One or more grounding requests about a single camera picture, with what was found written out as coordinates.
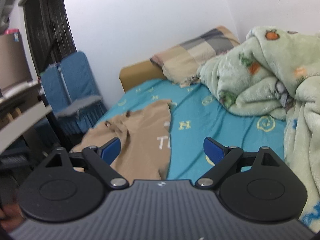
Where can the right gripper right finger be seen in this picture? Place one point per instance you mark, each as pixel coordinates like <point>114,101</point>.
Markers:
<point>214,150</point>

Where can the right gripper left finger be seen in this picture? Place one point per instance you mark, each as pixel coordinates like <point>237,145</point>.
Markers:
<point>110,150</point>

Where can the tan printed t-shirt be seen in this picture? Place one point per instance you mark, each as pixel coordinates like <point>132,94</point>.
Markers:
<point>144,137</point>

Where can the blue folding chair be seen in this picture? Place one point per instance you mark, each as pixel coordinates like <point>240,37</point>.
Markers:
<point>71,91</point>

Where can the turquoise patterned bed sheet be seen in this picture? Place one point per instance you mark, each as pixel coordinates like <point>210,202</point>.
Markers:
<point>195,115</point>

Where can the mustard yellow headboard cushion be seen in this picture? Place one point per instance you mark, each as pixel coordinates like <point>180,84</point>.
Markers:
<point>136,74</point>

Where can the plaid beige grey pillow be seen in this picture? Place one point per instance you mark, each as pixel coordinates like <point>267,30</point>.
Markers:
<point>180,63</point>

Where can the green fleece cartoon blanket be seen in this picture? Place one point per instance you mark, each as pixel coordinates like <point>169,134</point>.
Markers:
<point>276,72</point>

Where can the white shelf desk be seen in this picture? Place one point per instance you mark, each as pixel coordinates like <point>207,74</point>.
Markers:
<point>21,109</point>

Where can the cardboard box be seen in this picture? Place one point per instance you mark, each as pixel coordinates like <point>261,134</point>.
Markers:
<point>14,68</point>

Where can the dark barred window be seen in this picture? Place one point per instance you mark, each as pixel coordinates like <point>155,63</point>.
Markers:
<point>48,32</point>

